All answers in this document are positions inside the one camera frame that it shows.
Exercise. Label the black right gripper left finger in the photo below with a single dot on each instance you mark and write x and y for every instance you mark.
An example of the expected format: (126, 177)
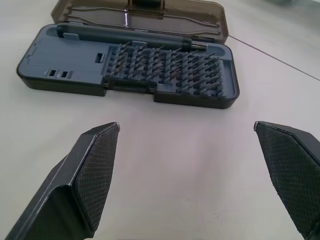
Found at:
(75, 180)

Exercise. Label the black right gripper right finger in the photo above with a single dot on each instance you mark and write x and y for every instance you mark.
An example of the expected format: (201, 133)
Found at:
(295, 170)

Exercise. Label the grey screwdriver kit case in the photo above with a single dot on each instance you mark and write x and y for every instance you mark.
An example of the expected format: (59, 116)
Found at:
(130, 67)

